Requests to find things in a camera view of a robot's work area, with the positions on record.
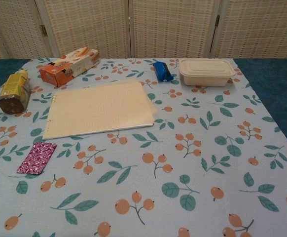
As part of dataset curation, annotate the beige lidded lunch box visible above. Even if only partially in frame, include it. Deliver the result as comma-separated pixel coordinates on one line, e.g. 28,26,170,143
179,58,236,87

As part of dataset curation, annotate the tea bottle with yellow label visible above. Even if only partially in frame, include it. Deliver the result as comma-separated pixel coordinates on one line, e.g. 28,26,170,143
0,69,33,115

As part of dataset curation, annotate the orange biscuit box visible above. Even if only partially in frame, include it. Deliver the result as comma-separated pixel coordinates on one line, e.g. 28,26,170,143
38,46,101,87

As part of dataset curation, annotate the cream loose-leaf paper pad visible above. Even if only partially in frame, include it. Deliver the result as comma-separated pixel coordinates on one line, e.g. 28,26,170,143
42,82,155,140

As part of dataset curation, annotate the blue snack packet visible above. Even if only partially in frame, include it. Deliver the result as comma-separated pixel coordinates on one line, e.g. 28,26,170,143
152,61,174,82

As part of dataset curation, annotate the light blue fruit-print tablecloth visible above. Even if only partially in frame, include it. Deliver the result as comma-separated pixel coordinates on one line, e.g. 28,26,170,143
0,57,287,237

